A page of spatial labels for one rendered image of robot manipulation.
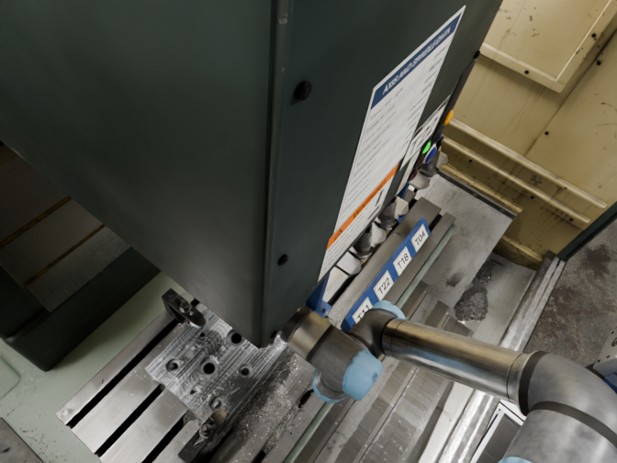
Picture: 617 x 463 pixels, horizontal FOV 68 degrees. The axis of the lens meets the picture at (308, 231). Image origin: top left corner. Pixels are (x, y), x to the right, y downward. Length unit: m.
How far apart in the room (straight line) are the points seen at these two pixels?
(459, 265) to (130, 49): 1.51
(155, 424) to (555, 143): 1.35
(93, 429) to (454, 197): 1.35
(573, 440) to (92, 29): 0.61
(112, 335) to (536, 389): 1.30
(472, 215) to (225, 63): 1.56
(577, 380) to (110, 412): 1.01
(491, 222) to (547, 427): 1.20
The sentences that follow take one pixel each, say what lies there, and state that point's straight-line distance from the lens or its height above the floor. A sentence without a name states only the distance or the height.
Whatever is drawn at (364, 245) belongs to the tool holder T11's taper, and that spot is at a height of 1.25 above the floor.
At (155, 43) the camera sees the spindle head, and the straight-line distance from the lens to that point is 0.30.
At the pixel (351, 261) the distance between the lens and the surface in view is 1.05.
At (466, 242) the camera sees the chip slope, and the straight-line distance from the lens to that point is 1.74.
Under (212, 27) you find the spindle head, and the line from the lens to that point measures 0.25.
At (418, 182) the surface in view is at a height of 1.22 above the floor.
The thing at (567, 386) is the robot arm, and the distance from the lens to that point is 0.68.
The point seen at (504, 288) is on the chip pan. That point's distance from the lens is 1.86.
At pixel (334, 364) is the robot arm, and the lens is 0.76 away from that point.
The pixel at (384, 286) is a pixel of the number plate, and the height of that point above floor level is 0.94.
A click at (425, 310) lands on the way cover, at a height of 0.72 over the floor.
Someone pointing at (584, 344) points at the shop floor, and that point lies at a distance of 2.79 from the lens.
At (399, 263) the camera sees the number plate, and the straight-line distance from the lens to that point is 1.41.
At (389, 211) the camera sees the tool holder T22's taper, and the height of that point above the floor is 1.26.
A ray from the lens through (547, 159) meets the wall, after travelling 1.60.
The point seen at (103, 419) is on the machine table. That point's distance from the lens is 1.29.
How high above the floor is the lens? 2.11
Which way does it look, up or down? 56 degrees down
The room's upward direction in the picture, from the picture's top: 11 degrees clockwise
